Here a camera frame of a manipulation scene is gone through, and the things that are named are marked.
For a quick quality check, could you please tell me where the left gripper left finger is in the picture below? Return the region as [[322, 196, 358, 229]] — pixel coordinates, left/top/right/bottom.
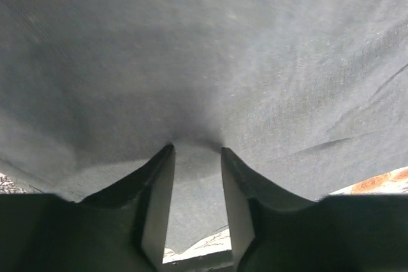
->
[[1, 145, 175, 271]]

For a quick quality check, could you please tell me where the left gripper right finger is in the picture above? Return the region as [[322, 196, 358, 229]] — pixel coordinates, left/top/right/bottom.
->
[[221, 148, 407, 271]]

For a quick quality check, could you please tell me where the grey long sleeve shirt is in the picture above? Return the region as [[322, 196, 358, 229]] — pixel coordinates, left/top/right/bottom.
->
[[1, 0, 407, 252]]

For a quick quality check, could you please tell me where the floral patterned table mat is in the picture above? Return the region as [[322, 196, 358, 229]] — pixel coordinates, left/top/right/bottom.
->
[[1, 167, 407, 264]]

